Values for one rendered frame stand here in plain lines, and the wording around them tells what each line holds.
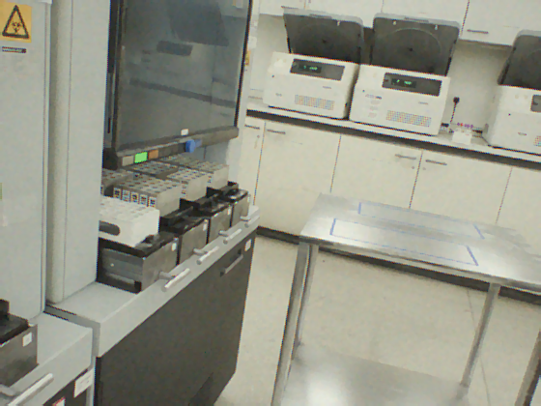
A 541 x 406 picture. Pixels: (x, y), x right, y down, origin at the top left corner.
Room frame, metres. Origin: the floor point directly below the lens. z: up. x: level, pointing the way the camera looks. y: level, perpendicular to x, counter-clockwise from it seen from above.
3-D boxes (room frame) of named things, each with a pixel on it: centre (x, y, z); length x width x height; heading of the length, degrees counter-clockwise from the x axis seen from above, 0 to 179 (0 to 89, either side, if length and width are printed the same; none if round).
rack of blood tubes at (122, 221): (0.95, 0.38, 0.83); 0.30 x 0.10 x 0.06; 75
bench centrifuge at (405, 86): (3.34, -0.75, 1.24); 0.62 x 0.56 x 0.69; 165
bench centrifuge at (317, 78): (3.49, -0.19, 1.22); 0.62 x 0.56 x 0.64; 163
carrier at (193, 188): (1.22, 0.20, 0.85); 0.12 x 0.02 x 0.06; 164
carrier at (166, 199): (1.07, 0.24, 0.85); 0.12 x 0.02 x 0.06; 165
